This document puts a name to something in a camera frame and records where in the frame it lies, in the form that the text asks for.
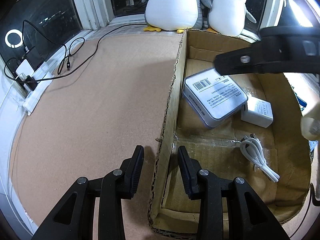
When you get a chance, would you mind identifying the small white grey penguin plush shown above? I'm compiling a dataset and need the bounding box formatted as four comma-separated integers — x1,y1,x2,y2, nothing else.
207,0,257,37

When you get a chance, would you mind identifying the brown cardboard box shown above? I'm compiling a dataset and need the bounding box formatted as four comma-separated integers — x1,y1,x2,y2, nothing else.
148,30,311,239

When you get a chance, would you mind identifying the black plug adapter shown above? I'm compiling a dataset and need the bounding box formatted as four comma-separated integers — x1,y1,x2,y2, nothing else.
25,75,38,91

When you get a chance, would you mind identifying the large white grey penguin plush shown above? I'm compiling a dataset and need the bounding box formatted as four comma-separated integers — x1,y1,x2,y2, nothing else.
142,0,212,34

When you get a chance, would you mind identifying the white power adapter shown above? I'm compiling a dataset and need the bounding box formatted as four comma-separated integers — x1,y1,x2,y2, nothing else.
241,96,273,128

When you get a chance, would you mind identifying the white patterned tube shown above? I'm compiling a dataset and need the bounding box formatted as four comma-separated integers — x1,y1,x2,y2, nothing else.
300,109,320,141

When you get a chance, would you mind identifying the white power strip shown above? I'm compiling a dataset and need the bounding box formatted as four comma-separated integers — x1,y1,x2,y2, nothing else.
22,62,54,115

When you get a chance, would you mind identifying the white coiled usb cable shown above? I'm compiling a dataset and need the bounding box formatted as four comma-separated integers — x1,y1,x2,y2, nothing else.
235,133,281,183

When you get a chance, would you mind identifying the white charger brick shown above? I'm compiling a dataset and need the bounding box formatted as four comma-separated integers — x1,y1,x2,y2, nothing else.
15,59,35,81

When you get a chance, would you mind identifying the silver tin box with label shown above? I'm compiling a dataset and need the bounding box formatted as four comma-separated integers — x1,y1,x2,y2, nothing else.
182,68,248,128

